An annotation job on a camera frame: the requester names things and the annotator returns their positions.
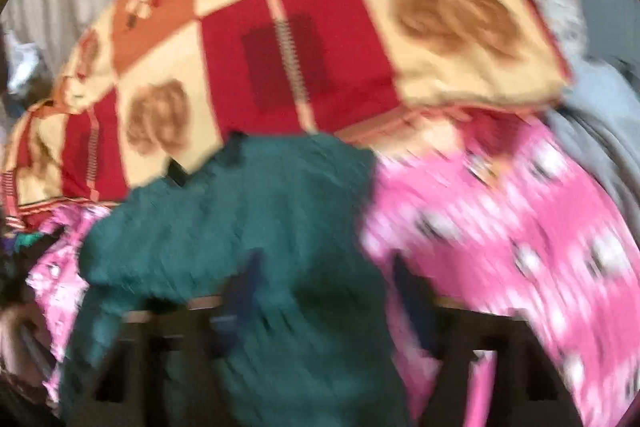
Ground dark green puffer jacket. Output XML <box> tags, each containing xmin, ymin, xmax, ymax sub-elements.
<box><xmin>58</xmin><ymin>134</ymin><xmax>410</xmax><ymax>426</ymax></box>

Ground person's left hand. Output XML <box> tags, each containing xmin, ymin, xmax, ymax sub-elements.
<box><xmin>1</xmin><ymin>303</ymin><xmax>56</xmax><ymax>387</ymax></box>

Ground pink penguin print bedsheet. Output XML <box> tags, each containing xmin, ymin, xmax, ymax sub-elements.
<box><xmin>28</xmin><ymin>117</ymin><xmax>639</xmax><ymax>426</ymax></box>

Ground red orange checked rose blanket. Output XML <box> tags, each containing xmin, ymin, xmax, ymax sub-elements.
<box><xmin>1</xmin><ymin>0</ymin><xmax>570</xmax><ymax>230</ymax></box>

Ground grey fleece garment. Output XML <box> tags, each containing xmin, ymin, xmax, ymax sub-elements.
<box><xmin>544</xmin><ymin>57</ymin><xmax>639</xmax><ymax>239</ymax></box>

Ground green and purple cloth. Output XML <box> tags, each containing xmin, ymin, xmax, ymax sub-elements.
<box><xmin>1</xmin><ymin>228</ymin><xmax>63</xmax><ymax>258</ymax></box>

